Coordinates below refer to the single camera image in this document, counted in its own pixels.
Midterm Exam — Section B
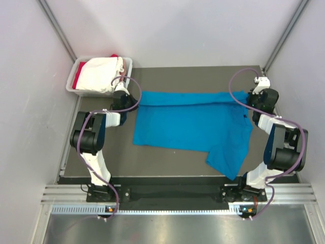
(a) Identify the blue t shirt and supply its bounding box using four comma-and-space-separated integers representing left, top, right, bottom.
133, 91, 253, 180

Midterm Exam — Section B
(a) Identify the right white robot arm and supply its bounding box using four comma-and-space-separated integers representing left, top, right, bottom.
237, 88, 309, 201

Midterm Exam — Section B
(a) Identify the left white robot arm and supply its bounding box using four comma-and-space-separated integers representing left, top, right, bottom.
70, 90, 138, 202

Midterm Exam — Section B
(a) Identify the white plastic bin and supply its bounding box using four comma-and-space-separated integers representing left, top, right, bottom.
66, 56, 133, 97

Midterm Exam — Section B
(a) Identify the white t shirt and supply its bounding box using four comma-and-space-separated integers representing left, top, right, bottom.
76, 56, 125, 93

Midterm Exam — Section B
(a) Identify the red t shirt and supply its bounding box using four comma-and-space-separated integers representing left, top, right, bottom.
72, 53, 127, 90

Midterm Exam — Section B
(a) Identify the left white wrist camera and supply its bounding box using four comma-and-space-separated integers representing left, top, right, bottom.
114, 82, 129, 95

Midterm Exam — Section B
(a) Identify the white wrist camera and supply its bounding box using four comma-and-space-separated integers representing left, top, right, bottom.
252, 76, 270, 95
114, 82, 129, 95

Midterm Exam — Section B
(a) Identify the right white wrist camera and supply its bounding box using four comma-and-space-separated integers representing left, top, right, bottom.
252, 76, 270, 95

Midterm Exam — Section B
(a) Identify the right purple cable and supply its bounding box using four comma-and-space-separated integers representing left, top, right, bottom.
228, 68, 305, 221

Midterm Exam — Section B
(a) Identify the grey slotted cable duct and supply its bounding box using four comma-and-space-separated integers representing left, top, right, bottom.
51, 204, 253, 215

